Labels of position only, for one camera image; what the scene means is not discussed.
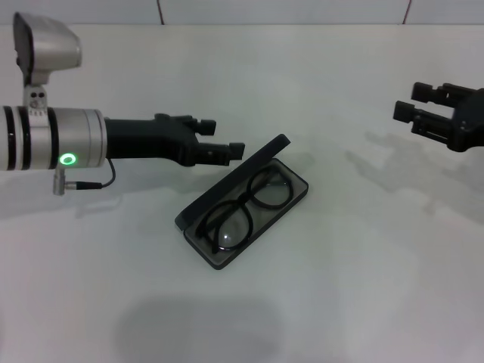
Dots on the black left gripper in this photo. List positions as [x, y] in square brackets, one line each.
[151, 138]

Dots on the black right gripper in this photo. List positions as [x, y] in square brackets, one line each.
[469, 121]

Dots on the black glasses case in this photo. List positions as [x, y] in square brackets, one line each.
[227, 185]

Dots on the black round glasses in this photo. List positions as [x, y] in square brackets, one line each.
[246, 198]

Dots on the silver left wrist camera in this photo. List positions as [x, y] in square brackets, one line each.
[56, 49]

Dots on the silver left camera bracket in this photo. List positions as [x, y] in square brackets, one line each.
[36, 100]

